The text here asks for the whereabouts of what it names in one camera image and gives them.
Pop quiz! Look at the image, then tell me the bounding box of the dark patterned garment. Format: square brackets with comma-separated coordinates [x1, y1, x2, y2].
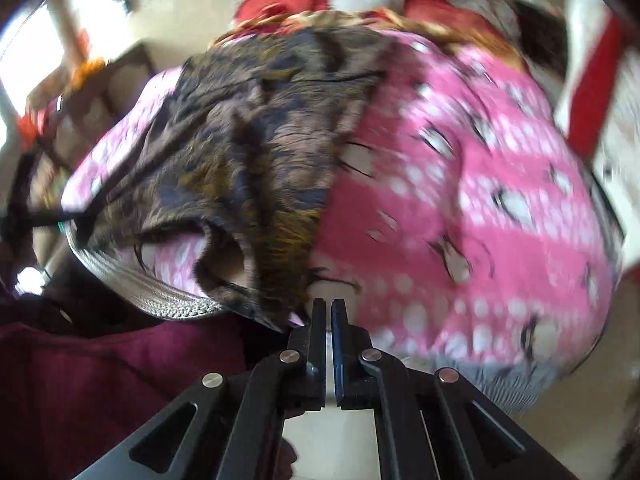
[60, 25, 396, 333]

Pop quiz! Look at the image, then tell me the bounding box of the white chair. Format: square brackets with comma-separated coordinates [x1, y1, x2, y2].
[555, 0, 640, 181]

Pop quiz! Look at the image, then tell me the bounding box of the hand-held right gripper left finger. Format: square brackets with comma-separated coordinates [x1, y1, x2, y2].
[70, 299, 327, 480]

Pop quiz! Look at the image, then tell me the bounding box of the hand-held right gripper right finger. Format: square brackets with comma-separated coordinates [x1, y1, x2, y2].
[331, 299, 581, 480]

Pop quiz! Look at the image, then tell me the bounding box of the pink penguin print blanket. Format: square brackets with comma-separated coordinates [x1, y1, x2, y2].
[60, 30, 623, 366]

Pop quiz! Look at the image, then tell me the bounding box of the wooden shelf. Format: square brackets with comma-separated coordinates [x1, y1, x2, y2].
[30, 42, 161, 171]

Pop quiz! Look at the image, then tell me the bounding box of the red knit garment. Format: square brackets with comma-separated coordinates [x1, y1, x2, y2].
[570, 10, 626, 158]

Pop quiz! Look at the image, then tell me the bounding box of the person's maroon clothing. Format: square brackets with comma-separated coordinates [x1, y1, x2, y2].
[0, 290, 301, 480]

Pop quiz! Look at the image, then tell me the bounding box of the orange blanket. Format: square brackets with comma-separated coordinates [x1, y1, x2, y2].
[207, 7, 528, 71]

